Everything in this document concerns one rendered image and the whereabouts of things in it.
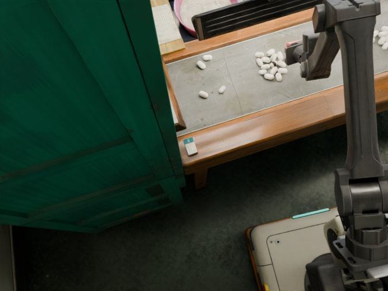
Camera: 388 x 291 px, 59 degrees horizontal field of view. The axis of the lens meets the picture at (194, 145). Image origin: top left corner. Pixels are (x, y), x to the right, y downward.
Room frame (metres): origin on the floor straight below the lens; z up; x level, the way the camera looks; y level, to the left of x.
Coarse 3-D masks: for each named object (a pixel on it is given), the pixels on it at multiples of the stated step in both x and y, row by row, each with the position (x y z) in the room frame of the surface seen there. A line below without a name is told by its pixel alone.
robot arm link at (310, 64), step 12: (324, 12) 0.44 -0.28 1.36; (324, 24) 0.43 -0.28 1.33; (324, 36) 0.45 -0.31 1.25; (336, 36) 0.43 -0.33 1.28; (324, 48) 0.45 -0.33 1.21; (336, 48) 0.44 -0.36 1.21; (312, 60) 0.49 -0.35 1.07; (324, 60) 0.45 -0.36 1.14; (312, 72) 0.47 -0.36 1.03; (324, 72) 0.47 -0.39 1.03
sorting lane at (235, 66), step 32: (384, 0) 0.94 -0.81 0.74; (288, 32) 0.81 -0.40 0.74; (192, 64) 0.68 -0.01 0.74; (224, 64) 0.67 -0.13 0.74; (256, 64) 0.67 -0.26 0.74; (384, 64) 0.65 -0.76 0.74; (192, 96) 0.54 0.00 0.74; (224, 96) 0.54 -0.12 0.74; (256, 96) 0.53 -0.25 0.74; (288, 96) 0.53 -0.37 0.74; (192, 128) 0.41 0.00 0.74
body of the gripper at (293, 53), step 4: (296, 44) 0.65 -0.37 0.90; (300, 44) 0.65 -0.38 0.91; (288, 48) 0.63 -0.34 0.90; (292, 48) 0.63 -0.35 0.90; (296, 48) 0.63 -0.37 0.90; (300, 48) 0.62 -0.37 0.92; (288, 52) 0.63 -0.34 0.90; (292, 52) 0.63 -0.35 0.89; (296, 52) 0.62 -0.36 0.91; (300, 52) 0.61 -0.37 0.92; (304, 52) 0.60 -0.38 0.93; (288, 56) 0.62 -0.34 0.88; (292, 56) 0.62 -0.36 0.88; (296, 56) 0.60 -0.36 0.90; (300, 56) 0.59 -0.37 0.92; (288, 60) 0.61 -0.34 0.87; (292, 60) 0.61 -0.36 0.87; (296, 60) 0.60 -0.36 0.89; (288, 64) 0.60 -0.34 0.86
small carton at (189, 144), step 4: (184, 140) 0.35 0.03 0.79; (188, 140) 0.35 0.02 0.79; (192, 140) 0.35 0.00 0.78; (188, 144) 0.34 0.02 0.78; (192, 144) 0.34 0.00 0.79; (188, 148) 0.32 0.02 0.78; (192, 148) 0.32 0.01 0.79; (196, 148) 0.32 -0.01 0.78; (188, 152) 0.31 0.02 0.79; (192, 152) 0.31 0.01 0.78; (196, 152) 0.31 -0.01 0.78
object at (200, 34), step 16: (256, 0) 0.67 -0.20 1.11; (288, 0) 0.68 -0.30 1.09; (304, 0) 0.69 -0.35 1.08; (320, 0) 0.70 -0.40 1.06; (208, 16) 0.63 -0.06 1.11; (224, 16) 0.63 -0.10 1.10; (240, 16) 0.64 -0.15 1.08; (256, 16) 0.65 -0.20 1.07; (272, 16) 0.65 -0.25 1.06; (208, 32) 0.60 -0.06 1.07; (224, 32) 0.61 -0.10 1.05
